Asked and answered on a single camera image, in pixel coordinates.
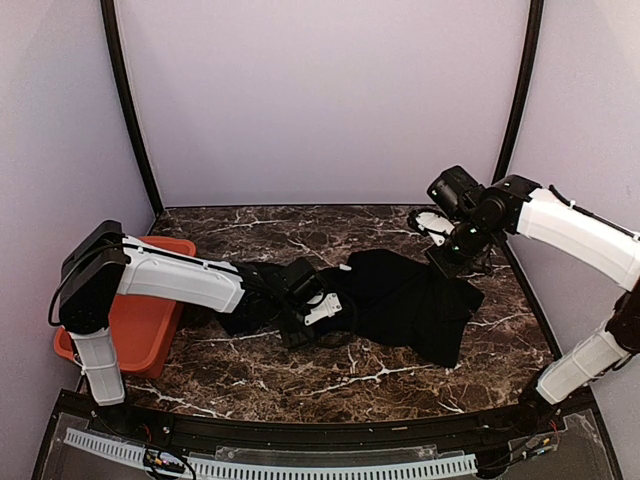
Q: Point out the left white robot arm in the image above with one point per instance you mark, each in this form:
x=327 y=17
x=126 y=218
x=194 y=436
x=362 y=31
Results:
x=108 y=263

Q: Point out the left black frame post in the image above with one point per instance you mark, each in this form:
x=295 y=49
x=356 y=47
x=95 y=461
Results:
x=127 y=106

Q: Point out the orange plastic bin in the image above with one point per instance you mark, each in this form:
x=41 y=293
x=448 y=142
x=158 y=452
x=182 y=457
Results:
x=143 y=329

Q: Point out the black frame post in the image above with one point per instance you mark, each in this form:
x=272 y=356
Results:
x=127 y=106
x=521 y=90

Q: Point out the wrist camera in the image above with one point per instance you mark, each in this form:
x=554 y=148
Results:
x=324 y=305
x=430 y=223

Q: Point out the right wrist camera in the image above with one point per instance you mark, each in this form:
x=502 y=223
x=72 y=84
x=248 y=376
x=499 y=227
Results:
x=430 y=223

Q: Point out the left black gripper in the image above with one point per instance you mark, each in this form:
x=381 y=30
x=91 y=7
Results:
x=295 y=340

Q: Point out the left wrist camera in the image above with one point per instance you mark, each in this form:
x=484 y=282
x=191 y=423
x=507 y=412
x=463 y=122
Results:
x=324 y=305

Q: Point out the black t-shirt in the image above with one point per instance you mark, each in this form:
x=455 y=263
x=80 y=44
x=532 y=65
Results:
x=387 y=298

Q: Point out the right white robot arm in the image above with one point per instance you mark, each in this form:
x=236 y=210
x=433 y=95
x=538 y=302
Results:
x=469 y=218

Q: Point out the black front rail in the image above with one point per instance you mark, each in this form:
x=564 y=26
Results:
x=477 y=432

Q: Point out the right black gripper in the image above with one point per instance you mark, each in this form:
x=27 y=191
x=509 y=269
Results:
x=448 y=267

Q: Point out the white slotted cable duct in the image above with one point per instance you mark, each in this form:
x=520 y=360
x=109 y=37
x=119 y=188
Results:
x=246 y=464

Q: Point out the right black frame post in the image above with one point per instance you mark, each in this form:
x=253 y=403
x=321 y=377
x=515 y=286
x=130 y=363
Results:
x=521 y=90

